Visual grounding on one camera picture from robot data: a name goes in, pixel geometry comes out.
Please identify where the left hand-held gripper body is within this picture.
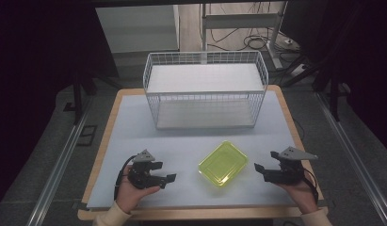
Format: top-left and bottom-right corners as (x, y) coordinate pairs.
(127, 149), (161, 190)

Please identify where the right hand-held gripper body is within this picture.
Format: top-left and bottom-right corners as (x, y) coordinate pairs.
(275, 146), (319, 186)

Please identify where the person's left hand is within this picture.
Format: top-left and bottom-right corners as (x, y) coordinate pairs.
(115, 164), (162, 215)

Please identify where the person's right hand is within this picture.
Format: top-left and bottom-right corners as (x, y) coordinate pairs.
(276, 173), (319, 216)

